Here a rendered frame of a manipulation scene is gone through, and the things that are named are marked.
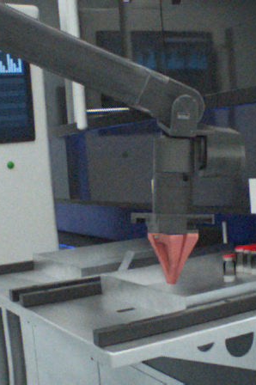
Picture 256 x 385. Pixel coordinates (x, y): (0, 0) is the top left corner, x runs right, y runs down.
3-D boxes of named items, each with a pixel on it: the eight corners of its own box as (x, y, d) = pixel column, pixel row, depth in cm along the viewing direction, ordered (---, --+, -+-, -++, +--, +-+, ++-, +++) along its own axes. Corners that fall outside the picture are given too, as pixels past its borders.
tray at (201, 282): (259, 262, 124) (258, 244, 124) (365, 280, 101) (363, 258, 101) (101, 294, 108) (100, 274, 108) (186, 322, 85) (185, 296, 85)
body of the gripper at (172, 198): (215, 227, 90) (216, 174, 90) (152, 229, 86) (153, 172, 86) (191, 225, 96) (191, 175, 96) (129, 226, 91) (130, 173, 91)
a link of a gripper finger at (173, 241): (212, 284, 90) (214, 218, 90) (169, 288, 87) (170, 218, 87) (186, 279, 96) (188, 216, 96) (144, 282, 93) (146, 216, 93)
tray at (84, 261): (167, 248, 154) (167, 234, 154) (234, 258, 131) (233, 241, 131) (33, 270, 138) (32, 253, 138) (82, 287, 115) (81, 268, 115)
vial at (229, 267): (231, 279, 109) (229, 254, 109) (239, 281, 108) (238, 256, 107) (221, 282, 108) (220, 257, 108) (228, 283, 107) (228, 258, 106)
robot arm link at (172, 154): (149, 132, 93) (159, 129, 87) (195, 135, 94) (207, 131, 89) (149, 180, 93) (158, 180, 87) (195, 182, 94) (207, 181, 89)
